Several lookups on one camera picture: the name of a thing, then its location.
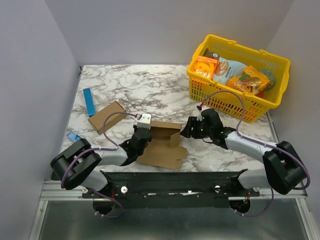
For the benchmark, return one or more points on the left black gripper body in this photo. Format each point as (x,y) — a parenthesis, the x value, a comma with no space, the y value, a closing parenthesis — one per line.
(136,128)

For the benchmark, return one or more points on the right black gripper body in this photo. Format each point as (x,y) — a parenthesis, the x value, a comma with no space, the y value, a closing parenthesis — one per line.
(194,126)

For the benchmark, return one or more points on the brown cardboard box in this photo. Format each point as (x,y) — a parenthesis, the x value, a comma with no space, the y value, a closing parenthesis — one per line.
(98,119)
(164,150)

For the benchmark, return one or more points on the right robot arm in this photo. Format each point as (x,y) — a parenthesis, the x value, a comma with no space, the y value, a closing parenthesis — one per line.
(283,169)

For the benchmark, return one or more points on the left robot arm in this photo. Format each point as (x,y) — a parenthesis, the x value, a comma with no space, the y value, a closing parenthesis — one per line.
(75,166)

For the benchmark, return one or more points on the folded brown cardboard box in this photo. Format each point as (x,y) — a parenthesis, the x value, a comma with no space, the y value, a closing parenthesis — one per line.
(98,119)

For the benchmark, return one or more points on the orange snack box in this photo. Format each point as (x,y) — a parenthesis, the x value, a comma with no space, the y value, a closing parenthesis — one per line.
(205,66)

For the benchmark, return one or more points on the small blue box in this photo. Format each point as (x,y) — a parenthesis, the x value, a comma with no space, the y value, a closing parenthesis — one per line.
(73,136)

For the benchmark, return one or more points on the long blue box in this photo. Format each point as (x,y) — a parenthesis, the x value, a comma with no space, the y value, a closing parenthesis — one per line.
(89,102)

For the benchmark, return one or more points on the light blue chips bag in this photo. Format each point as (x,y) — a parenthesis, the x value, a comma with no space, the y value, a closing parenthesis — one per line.
(227,69)

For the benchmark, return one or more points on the orange gummy candy bag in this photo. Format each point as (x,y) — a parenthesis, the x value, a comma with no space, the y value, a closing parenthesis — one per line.
(249,81)

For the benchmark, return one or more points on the yellow plastic basket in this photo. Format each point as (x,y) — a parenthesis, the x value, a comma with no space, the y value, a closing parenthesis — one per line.
(228,100)

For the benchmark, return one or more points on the dark snack packet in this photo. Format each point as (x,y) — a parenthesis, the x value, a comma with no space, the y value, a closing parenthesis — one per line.
(210,54)

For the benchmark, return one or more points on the green round sponge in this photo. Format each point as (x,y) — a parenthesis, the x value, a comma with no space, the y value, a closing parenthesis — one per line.
(271,76)

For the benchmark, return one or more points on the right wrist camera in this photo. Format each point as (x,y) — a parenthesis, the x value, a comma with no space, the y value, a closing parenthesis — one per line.
(200,109)

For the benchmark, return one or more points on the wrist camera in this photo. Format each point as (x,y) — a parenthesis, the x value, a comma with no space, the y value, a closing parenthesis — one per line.
(200,109)
(144,120)

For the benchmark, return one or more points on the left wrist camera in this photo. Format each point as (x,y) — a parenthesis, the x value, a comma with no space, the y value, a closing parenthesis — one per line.
(144,120)

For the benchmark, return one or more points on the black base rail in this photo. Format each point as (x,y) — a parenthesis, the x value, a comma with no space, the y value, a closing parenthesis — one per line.
(161,190)

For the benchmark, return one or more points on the aluminium frame rail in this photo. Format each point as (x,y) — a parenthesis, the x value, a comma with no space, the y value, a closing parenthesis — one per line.
(52,191)

